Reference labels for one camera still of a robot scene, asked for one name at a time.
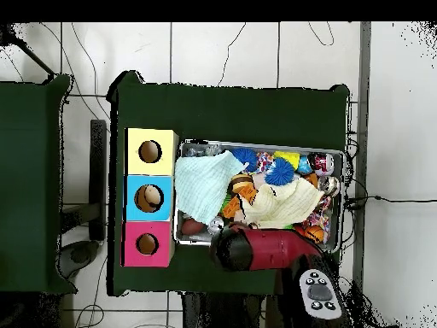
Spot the wooden three-hole box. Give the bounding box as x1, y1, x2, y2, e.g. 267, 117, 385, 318
120, 127, 179, 268

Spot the shallow mesh bin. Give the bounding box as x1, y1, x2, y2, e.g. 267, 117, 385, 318
172, 138, 346, 255

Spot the mint green waffle cloth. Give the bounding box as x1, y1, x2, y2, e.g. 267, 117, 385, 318
173, 149, 248, 226

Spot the toy burger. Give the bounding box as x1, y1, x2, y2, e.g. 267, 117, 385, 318
227, 173, 255, 197

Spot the blue spiky ball with eyes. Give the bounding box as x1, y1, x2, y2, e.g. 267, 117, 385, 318
264, 157, 295, 187

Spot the cream waffle cloth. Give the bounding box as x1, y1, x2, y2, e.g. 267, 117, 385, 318
235, 177, 325, 230

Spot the dark green table cloth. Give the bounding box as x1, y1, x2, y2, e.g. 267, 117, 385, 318
107, 70, 351, 297

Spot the yellow foam wedge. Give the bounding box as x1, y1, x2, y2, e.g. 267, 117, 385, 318
272, 150, 301, 170

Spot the crushed soda can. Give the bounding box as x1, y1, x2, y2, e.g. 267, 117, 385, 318
306, 152, 335, 177

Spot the polka-dot cloth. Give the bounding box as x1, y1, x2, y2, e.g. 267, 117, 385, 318
301, 196, 332, 237

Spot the black upright bar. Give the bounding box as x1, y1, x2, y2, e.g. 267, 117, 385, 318
89, 119, 108, 240

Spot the dark green side table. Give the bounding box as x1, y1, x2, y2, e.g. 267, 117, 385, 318
0, 73, 78, 296

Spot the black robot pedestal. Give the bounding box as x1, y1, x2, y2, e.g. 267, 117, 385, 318
180, 291, 284, 328

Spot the black floor cable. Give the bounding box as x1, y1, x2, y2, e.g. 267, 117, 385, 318
344, 195, 437, 210

